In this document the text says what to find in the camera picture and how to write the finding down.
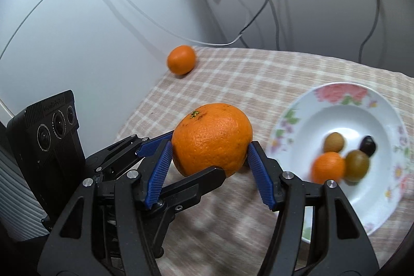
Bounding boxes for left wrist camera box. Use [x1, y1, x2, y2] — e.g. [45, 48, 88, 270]
[6, 90, 88, 221]

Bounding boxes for green kiwi fruit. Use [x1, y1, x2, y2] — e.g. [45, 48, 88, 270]
[344, 150, 370, 183]

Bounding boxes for small mandarin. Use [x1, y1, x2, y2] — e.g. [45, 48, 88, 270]
[311, 152, 346, 184]

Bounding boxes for floral white plate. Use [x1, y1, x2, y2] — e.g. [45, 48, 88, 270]
[266, 82, 411, 235]

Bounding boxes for pink plaid tablecloth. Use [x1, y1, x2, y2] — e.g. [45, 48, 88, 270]
[117, 48, 413, 275]

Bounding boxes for medium orange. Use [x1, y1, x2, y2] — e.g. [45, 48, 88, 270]
[166, 45, 196, 76]

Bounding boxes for brown longan fruit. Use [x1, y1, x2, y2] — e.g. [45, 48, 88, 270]
[323, 132, 345, 153]

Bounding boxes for large orange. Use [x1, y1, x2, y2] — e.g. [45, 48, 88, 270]
[171, 103, 253, 177]

